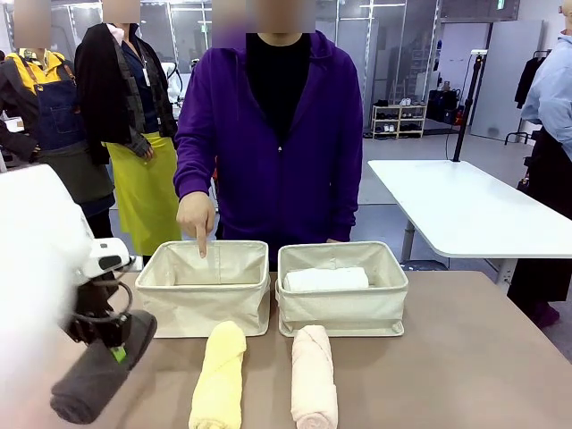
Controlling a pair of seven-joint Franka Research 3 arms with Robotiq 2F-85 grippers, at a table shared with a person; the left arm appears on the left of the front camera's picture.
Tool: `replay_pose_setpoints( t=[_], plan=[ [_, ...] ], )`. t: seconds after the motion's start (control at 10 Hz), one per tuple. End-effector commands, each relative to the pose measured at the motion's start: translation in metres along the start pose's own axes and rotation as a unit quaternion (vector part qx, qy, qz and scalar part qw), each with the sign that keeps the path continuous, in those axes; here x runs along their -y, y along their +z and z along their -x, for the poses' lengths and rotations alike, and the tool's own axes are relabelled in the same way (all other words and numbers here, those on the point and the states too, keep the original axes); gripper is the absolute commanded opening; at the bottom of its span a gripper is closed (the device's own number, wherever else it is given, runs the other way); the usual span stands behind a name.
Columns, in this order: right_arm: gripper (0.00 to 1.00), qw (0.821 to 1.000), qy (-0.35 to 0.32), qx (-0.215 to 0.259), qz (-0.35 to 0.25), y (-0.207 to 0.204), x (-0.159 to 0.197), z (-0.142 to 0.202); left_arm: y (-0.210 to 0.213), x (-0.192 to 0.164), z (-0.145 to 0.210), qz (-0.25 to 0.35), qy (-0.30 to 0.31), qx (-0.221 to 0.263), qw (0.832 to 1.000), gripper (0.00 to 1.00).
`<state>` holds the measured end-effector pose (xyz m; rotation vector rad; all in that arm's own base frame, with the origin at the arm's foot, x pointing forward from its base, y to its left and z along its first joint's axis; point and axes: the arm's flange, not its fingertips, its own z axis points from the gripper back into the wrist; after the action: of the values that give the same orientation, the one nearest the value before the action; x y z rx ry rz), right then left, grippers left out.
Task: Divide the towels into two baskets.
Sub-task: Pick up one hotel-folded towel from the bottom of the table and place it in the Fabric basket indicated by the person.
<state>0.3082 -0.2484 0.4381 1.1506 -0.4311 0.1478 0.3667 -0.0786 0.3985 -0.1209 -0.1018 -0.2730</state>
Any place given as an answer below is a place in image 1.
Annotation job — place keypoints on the white folding table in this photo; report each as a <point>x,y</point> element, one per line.
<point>465,205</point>

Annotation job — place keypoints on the person with denim apron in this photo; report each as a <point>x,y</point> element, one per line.
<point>58,120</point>

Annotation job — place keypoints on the yellow rolled towel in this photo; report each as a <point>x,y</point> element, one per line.
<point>219,380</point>

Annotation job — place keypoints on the person in light blue shirt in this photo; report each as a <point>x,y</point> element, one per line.
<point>547,156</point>

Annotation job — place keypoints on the white shoes pair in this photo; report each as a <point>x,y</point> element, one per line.
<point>406,102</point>

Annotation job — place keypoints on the black luggage bag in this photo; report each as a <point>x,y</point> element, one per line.
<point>442,105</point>

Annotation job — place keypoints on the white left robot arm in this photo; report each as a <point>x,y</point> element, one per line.
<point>36,250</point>

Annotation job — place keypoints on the cream fabric basket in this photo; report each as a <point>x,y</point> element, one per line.
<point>344,308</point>
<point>201,304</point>

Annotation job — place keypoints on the person's right hand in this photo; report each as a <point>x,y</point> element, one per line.
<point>194,214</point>

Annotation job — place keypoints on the person with yellow-green apron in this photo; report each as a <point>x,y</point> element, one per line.
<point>143,179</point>

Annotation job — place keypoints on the white towel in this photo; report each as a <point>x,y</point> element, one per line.
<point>326,280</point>

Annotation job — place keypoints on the pink towel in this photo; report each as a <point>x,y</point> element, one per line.
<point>313,375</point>

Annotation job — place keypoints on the person's left forearm purple sleeve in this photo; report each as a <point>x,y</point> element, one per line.
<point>346,201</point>

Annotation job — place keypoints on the grey towel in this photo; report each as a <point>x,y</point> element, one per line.
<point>89,389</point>

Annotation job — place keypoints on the black hanging garment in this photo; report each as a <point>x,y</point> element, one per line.
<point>529,80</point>

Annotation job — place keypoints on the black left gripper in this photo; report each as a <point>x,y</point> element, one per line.
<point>98,322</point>

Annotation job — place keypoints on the black camera stand pole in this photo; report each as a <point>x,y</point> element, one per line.
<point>467,107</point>

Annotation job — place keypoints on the wooden shoe rack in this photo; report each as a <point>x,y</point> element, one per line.
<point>399,120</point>

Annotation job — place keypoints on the person in purple hoodie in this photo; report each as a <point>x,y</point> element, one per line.
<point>286,170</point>

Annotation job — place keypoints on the person's right forearm purple sleeve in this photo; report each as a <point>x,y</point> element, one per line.
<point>194,165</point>

